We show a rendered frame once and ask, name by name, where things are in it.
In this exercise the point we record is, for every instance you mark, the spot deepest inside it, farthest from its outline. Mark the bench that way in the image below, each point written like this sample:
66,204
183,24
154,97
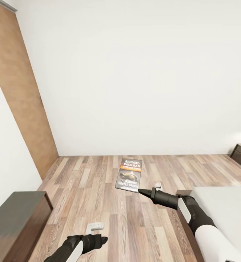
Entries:
23,217

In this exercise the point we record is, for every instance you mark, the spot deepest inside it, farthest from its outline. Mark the sliding door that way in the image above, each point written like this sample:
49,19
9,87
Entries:
19,86

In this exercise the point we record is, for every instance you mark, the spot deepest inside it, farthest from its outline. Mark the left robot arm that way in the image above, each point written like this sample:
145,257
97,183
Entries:
76,245

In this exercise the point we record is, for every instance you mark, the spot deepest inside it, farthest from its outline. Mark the hardback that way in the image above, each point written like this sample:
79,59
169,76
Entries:
129,175

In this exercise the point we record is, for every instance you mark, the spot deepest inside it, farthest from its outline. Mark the bed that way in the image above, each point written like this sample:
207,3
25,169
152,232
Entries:
223,205

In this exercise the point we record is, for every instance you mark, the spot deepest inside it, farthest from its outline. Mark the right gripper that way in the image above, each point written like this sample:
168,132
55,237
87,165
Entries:
157,197

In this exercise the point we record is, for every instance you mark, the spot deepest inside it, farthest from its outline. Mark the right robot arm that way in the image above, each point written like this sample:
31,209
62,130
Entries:
213,244

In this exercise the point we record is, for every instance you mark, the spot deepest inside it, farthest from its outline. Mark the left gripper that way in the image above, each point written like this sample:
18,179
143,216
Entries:
96,241

